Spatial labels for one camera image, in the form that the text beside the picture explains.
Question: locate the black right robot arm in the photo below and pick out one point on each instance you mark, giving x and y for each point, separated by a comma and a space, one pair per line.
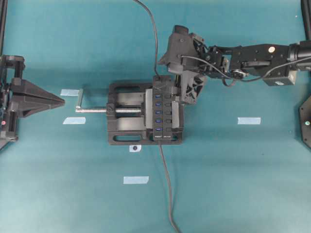
275, 64

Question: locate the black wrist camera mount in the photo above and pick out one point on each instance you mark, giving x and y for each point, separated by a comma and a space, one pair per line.
180, 43

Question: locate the blue tape strip upper left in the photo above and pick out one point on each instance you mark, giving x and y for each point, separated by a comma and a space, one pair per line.
70, 92

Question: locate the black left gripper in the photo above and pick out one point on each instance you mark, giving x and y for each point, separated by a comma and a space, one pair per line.
21, 87

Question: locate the blue tape strip bottom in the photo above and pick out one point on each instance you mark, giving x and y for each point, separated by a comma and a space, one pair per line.
135, 179

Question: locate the white sticker with black dot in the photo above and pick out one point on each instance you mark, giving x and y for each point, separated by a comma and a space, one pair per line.
134, 148

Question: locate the black aluminium frame rail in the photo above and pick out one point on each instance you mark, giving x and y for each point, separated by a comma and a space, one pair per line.
3, 14

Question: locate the blue tape strip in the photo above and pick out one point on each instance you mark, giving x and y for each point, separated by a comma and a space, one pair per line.
249, 120
70, 92
135, 179
74, 120

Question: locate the black multiport USB hub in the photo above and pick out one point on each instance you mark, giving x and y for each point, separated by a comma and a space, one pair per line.
166, 121

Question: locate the steel vise screw handle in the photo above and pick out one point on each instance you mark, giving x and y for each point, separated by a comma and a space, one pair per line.
101, 109

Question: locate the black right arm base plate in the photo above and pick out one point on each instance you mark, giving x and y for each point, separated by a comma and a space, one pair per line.
305, 121

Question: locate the black bench vise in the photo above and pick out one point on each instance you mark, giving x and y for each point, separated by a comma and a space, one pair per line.
130, 129

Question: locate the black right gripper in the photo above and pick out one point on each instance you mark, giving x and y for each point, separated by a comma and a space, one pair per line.
191, 81

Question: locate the blue tape strip lower left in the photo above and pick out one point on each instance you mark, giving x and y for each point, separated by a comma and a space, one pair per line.
74, 120

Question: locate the blue tape strip right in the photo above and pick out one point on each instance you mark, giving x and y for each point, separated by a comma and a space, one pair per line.
249, 120

